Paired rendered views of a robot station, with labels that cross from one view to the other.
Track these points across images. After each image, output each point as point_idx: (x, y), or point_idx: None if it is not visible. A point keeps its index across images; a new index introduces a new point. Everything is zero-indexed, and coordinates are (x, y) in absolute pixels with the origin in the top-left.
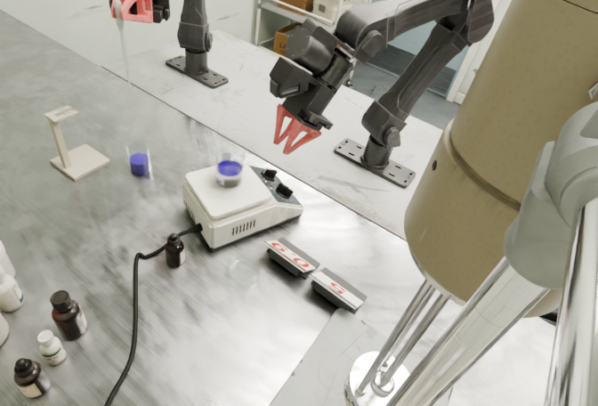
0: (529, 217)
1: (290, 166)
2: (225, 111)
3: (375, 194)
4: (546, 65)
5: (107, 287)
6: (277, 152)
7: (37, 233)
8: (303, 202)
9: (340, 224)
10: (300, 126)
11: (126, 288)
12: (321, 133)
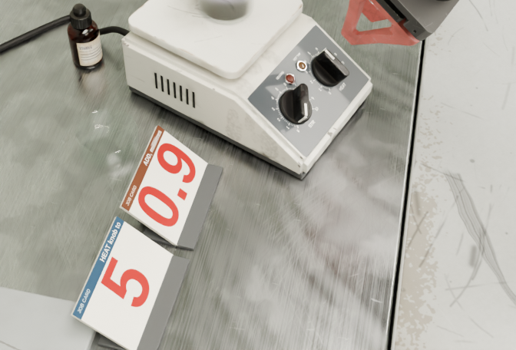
0: None
1: (441, 115)
2: None
3: (494, 303)
4: None
5: (7, 16)
6: (462, 80)
7: None
8: (345, 171)
9: (330, 256)
10: None
11: (13, 34)
12: (411, 41)
